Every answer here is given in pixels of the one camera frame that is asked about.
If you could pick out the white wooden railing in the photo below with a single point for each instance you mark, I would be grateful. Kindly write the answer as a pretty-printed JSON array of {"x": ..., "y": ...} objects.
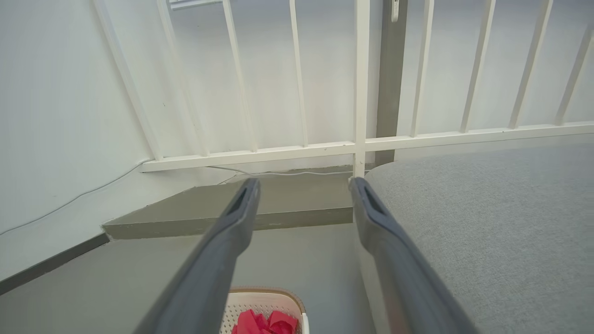
[{"x": 278, "y": 150}]

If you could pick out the grey vertical pillar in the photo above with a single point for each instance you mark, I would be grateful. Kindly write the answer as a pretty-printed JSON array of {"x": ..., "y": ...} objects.
[{"x": 390, "y": 83}]

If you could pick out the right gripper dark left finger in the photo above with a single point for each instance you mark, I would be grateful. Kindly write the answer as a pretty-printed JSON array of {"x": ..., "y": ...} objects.
[{"x": 209, "y": 269}]

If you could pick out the black baseboard strip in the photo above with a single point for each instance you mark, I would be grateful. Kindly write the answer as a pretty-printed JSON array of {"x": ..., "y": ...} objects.
[{"x": 51, "y": 264}]

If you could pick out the white perforated laundry basket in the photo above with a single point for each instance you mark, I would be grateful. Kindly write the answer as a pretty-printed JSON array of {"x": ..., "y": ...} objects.
[{"x": 264, "y": 301}]

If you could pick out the red basketball jersey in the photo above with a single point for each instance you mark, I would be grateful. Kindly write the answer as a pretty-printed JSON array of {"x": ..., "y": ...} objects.
[{"x": 264, "y": 324}]

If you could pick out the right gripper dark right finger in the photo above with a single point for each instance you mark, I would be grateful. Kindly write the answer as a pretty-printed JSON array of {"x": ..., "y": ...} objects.
[{"x": 399, "y": 269}]

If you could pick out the grey fabric sofa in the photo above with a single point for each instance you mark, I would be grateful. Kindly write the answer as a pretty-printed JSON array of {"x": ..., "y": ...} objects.
[{"x": 487, "y": 232}]

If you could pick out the raised grey concrete step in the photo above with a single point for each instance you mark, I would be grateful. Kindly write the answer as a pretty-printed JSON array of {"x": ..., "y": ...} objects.
[{"x": 287, "y": 199}]

